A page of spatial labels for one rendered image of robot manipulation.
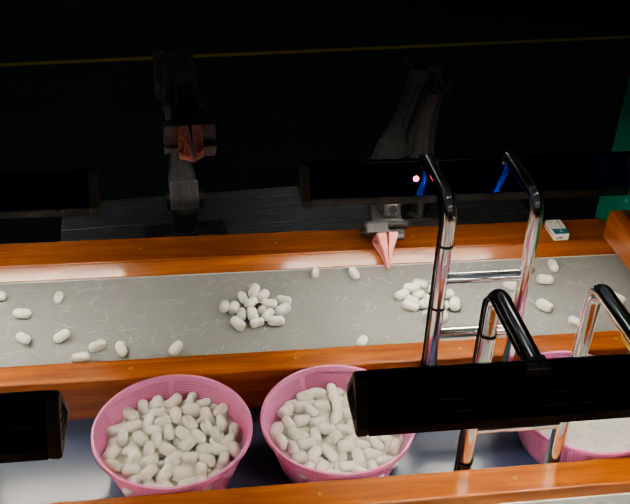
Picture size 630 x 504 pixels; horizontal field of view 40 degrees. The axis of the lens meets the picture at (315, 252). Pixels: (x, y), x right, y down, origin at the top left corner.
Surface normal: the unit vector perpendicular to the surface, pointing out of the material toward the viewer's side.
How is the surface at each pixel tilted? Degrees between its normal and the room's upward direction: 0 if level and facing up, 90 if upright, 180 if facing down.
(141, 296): 0
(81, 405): 90
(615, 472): 0
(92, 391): 90
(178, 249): 0
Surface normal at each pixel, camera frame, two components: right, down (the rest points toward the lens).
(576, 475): 0.04, -0.84
